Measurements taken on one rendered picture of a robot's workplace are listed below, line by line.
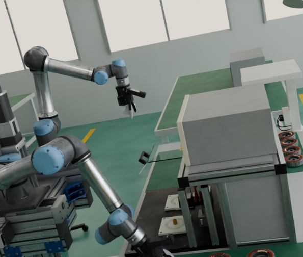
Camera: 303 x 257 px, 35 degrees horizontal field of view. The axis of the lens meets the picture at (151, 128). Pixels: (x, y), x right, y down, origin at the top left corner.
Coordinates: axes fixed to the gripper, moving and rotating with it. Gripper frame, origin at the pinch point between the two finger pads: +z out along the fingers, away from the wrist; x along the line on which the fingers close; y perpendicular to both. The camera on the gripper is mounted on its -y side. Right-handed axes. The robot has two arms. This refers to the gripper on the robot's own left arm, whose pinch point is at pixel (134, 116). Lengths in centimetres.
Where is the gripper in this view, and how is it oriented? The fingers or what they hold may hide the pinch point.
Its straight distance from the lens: 292.2
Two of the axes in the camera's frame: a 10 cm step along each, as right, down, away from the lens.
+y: -9.7, 1.6, 1.9
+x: -1.2, 3.3, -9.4
